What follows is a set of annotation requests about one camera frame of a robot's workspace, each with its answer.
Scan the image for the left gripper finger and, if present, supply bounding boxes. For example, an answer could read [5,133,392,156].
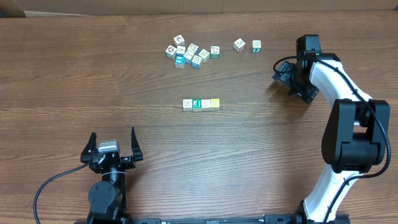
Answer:
[80,132,97,164]
[131,127,144,162]

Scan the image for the white block butterfly picture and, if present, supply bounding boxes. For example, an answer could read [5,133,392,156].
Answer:
[182,99,193,111]

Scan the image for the white block green side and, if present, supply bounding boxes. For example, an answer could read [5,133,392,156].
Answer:
[192,99,202,111]

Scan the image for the white block red side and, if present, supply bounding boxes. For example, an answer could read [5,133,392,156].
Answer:
[201,99,211,111]

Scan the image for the yellow block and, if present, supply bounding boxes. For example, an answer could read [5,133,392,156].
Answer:
[210,98,220,111]

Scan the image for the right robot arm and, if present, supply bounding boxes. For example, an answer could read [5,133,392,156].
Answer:
[264,35,391,223]

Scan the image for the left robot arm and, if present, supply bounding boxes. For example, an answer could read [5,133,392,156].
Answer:
[80,128,143,223]

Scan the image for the white block teal far right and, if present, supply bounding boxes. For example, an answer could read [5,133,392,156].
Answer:
[251,40,262,53]

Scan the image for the white block red bottom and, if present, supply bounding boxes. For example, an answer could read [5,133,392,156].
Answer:
[233,38,246,52]

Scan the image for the white block green letters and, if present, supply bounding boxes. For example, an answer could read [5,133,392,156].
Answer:
[210,45,220,58]

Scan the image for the white block tilted centre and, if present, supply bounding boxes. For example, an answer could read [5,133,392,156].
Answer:
[191,55,203,69]

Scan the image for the block red circle green side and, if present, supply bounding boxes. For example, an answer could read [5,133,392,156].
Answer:
[165,45,177,59]

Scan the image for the white block green grid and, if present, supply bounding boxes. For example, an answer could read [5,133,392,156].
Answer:
[187,43,200,55]

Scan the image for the white block teal side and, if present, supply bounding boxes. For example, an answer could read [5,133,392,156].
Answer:
[183,50,195,64]

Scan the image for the white block behind blue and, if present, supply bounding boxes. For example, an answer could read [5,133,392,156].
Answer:
[176,45,186,57]

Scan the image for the block with red picture top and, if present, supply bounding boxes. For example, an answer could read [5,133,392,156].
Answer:
[174,35,185,46]

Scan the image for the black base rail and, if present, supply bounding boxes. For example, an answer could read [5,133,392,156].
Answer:
[74,213,351,224]

